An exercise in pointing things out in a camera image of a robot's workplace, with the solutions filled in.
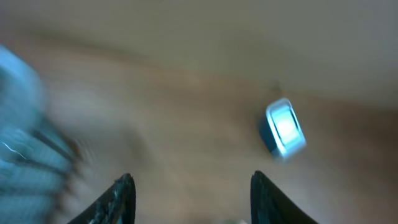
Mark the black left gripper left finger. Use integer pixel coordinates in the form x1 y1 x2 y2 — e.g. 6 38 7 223
68 173 136 224

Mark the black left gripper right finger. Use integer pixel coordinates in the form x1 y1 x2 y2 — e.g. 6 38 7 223
250 170 317 224

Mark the white barcode scanner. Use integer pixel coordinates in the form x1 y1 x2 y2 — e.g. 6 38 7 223
257 98 307 161

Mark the grey plastic mesh basket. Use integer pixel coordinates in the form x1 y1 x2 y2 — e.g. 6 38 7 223
1 46 76 223

